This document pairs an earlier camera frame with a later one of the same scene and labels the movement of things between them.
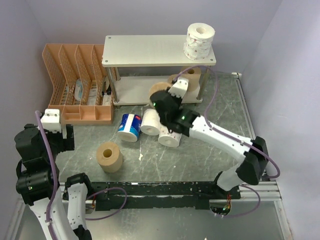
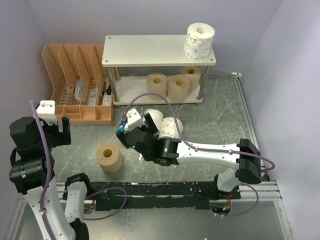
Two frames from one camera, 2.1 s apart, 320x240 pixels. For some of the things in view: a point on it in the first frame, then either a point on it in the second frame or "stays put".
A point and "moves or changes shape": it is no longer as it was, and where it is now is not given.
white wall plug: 238,74 stays put
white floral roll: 198,40 stays put
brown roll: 162,86 moves or changes shape
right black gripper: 178,99 → 150,124
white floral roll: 168,138 stays put
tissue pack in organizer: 78,89 stays put
